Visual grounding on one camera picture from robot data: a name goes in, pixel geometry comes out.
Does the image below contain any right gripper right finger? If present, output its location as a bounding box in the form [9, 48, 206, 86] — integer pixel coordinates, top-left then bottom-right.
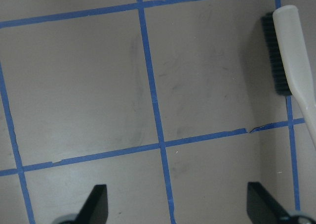
[246, 181, 316, 224]

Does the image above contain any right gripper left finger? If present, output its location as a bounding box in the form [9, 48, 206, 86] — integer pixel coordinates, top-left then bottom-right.
[53, 184, 109, 224]

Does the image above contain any white hand brush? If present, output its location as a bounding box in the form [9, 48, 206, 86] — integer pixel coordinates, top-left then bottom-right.
[261, 5, 316, 141]

